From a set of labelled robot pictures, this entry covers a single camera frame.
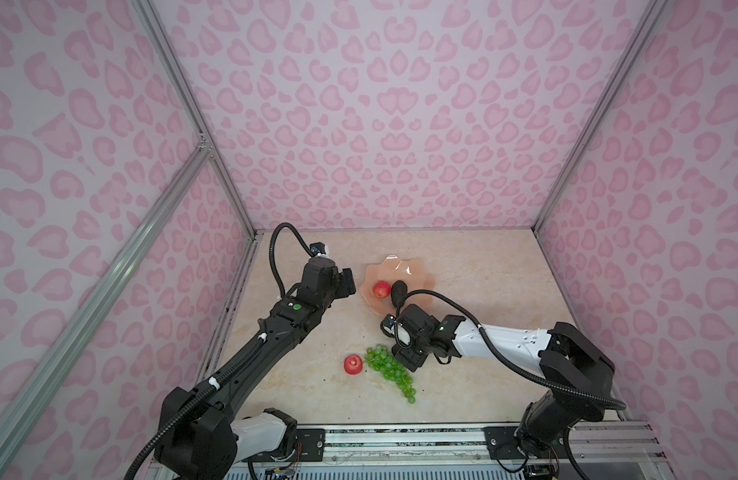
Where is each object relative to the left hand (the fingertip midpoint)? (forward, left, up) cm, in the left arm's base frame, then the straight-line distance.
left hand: (341, 269), depth 81 cm
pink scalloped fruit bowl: (+14, -15, -19) cm, 28 cm away
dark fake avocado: (+2, -16, -16) cm, 23 cm away
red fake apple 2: (-20, -3, -17) cm, 26 cm away
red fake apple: (+4, -11, -17) cm, 21 cm away
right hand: (-14, -19, -18) cm, 30 cm away
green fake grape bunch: (-19, -10, -16) cm, 27 cm away
